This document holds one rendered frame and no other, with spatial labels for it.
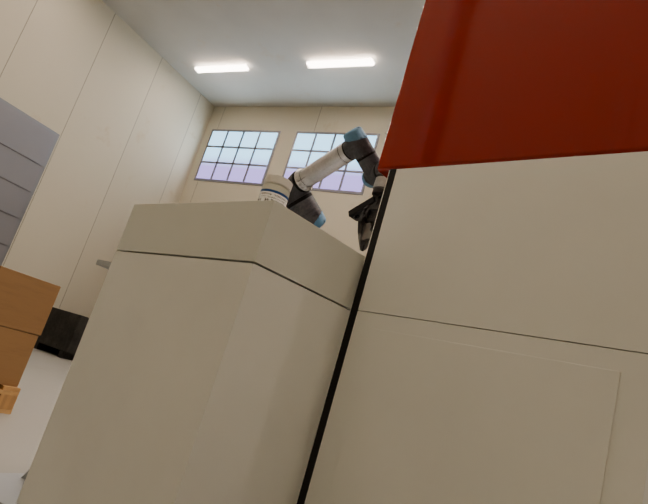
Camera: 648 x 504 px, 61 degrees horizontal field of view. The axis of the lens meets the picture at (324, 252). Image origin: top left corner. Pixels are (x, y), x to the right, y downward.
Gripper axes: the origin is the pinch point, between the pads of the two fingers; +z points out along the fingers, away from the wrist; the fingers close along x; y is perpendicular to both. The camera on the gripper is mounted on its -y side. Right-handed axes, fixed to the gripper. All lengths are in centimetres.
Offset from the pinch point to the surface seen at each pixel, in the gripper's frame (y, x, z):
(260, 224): 23, -58, 20
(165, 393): 11, -57, 60
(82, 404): -23, -57, 70
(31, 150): -809, 91, -178
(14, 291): -218, -23, 45
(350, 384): 31, -22, 45
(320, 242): 25, -41, 16
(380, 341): 37, -23, 34
